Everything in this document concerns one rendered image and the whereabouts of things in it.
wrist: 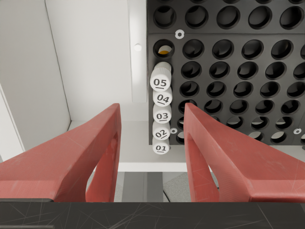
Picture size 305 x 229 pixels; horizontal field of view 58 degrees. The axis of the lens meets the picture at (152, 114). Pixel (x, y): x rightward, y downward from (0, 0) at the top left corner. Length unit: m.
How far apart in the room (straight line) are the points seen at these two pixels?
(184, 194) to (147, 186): 0.53
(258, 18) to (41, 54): 0.16
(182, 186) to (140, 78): 1.48
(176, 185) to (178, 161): 1.44
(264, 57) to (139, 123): 0.14
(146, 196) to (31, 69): 1.07
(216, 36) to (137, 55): 0.08
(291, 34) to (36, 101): 0.17
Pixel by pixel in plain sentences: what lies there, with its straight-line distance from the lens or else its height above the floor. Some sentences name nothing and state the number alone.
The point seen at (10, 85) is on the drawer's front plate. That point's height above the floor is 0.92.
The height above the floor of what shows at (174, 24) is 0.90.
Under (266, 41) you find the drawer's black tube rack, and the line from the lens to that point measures 0.18.
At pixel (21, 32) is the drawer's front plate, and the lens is 0.20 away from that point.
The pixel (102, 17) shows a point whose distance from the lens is 0.24.
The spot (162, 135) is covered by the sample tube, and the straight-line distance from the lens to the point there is 0.19.
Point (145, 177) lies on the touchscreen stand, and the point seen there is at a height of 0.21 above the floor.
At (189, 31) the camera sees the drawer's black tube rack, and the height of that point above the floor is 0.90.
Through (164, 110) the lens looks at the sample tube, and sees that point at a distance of 0.18.
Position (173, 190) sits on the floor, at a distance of 1.72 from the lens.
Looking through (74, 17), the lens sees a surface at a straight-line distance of 0.24.
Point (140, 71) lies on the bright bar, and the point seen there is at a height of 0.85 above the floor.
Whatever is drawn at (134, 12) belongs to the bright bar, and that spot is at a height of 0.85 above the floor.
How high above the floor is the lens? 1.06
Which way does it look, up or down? 54 degrees down
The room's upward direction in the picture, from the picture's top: 180 degrees counter-clockwise
